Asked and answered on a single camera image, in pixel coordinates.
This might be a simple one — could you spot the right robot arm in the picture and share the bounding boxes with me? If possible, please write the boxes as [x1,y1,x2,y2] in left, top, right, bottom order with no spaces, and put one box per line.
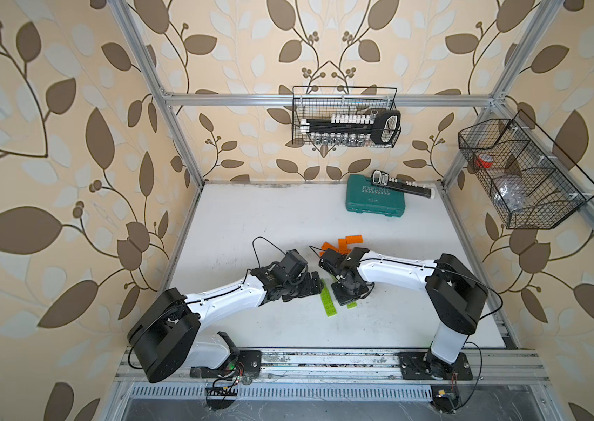
[319,247,489,370]

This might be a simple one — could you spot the socket rail on case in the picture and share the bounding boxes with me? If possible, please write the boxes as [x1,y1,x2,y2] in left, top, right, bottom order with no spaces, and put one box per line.
[371,169,435,199]

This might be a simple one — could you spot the orange brick top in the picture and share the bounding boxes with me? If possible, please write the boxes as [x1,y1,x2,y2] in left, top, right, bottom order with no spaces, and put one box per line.
[344,235,364,246]

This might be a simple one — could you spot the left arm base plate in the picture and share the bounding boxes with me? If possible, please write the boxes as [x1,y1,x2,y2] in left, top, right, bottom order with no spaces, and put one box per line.
[189,350,262,382]

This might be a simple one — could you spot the right wire basket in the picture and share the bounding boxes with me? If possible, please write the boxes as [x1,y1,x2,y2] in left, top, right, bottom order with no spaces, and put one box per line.
[458,110,594,230]

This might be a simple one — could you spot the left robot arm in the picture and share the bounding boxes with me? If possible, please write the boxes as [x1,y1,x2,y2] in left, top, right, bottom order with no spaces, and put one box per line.
[127,250,323,383]

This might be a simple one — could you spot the green brick lowest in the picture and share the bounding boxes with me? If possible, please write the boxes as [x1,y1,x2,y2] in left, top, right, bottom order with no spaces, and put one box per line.
[323,302,337,318]

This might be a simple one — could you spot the wire basket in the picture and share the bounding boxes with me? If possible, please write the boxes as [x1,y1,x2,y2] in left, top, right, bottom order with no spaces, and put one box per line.
[458,110,594,230]
[291,85,401,148]

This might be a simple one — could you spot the green tool case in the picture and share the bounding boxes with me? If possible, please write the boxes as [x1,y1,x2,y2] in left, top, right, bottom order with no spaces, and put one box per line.
[345,175,406,218]

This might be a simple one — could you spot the back wire basket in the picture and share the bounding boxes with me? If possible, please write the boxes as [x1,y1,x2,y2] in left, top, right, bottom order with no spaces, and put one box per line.
[291,85,401,148]

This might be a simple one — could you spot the socket rail in basket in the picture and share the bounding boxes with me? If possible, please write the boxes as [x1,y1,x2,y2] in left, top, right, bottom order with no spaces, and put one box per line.
[297,110,401,147]

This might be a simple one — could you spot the clear plastic bag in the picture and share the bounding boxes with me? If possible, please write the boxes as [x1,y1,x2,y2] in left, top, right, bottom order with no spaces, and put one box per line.
[492,175,532,213]

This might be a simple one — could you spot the aluminium front rail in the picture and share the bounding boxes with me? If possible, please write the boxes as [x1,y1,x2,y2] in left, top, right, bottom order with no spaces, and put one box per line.
[114,346,551,386]

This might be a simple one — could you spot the orange brick centre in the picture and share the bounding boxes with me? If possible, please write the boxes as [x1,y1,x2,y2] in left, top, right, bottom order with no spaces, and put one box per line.
[338,239,349,254]

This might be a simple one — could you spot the orange brick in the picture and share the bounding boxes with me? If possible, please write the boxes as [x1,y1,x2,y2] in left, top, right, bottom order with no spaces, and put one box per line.
[338,239,349,254]
[321,242,338,252]
[344,235,364,246]

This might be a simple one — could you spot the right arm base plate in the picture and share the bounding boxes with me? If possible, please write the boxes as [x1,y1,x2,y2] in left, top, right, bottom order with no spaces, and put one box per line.
[397,351,474,381]

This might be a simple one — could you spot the orange brick upper left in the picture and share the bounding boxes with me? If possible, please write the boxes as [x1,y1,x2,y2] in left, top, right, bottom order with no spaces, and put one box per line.
[321,242,338,252]

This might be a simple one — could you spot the red tape roll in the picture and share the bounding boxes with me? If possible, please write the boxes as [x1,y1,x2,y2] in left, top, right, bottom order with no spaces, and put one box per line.
[474,154,495,169]

